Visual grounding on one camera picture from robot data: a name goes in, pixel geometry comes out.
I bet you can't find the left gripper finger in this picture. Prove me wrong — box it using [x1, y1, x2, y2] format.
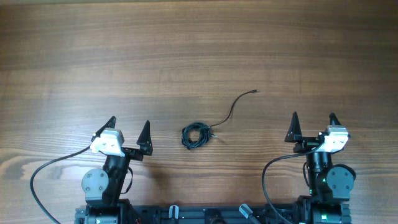
[91, 116, 116, 142]
[136, 120, 153, 156]

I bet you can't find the black usb cable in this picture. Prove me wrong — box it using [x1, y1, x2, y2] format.
[181, 89, 258, 151]

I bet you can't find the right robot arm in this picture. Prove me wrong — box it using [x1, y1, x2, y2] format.
[285, 113, 356, 224]

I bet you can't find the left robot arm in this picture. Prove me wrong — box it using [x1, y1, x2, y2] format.
[74, 116, 153, 224]

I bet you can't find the right camera cable black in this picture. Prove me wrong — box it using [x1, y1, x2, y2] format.
[261, 143, 324, 224]

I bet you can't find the camera cable black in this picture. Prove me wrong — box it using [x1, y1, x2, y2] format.
[29, 146, 90, 224]
[261, 143, 324, 224]

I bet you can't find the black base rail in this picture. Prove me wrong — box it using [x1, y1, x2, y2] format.
[74, 203, 352, 224]

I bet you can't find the left camera cable black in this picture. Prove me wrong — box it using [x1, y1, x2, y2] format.
[29, 146, 90, 224]

